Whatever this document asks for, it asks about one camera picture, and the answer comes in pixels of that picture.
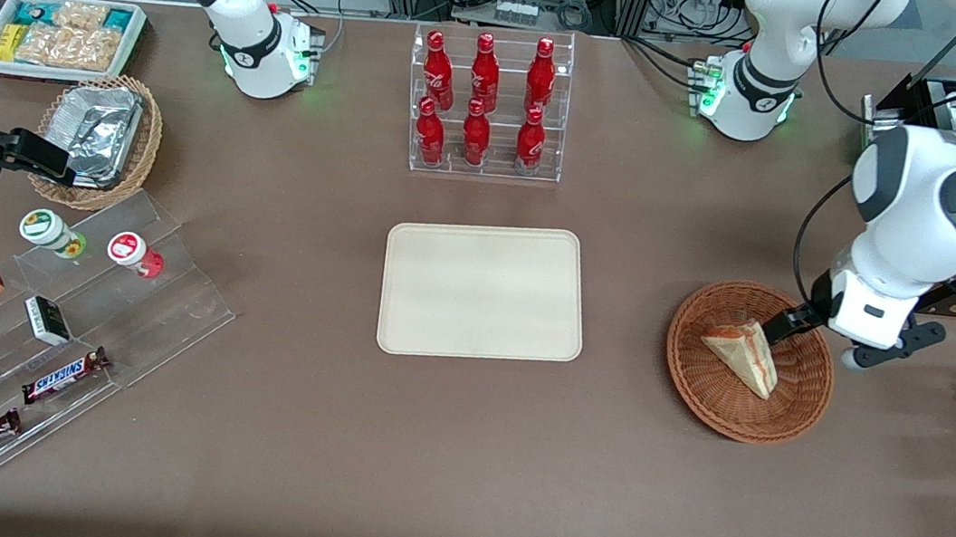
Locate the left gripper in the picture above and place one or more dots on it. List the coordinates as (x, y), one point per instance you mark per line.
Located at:
(792, 322)

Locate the triangular sandwich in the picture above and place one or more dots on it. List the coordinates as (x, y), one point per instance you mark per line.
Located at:
(745, 356)

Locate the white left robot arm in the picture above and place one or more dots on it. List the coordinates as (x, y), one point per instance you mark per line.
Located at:
(909, 175)

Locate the round brown wicker basket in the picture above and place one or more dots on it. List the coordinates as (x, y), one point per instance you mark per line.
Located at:
(795, 399)

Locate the light wicker basket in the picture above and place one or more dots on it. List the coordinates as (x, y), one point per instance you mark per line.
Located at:
(148, 146)

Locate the cream plastic tray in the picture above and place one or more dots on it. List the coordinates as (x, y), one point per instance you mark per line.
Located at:
(484, 292)

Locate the green label cup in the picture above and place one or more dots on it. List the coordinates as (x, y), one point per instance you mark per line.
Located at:
(45, 228)

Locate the aluminium foil container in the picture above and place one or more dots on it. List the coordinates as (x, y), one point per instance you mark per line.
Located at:
(98, 131)

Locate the yellow snack packet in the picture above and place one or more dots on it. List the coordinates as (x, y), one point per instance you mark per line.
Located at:
(7, 42)

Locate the large clear cracker bag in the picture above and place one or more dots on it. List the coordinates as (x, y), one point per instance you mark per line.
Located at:
(72, 47)

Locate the red label cup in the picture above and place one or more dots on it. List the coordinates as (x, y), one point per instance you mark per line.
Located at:
(129, 250)

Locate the teal snack packet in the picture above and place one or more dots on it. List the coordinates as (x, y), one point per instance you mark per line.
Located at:
(31, 11)
(118, 19)

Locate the small clear cracker bag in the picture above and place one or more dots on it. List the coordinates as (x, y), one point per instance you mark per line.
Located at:
(80, 15)

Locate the small black box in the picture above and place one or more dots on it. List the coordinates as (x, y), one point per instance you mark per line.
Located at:
(47, 321)

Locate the white rectangular snack bin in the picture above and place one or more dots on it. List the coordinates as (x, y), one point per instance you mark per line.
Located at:
(136, 44)

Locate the clear acrylic stepped shelf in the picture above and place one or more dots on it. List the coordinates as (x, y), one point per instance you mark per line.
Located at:
(162, 312)

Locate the red cola bottle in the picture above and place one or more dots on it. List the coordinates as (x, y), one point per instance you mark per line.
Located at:
(485, 73)
(476, 139)
(530, 145)
(541, 76)
(430, 137)
(438, 72)

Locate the clear acrylic bottle rack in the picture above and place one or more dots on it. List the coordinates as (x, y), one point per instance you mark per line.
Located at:
(498, 139)

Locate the white power strip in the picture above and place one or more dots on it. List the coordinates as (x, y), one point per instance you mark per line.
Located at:
(516, 11)

